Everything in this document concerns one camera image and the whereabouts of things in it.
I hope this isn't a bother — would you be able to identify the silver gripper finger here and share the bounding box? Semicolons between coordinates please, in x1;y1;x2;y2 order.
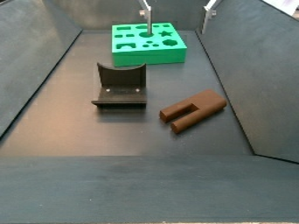
201;0;220;33
138;0;153;35

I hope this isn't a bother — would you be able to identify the green shape-sorter fixture block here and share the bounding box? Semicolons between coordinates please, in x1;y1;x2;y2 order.
113;23;187;67

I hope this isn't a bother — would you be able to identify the black curved holder stand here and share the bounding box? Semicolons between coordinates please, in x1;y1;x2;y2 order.
91;64;147;107

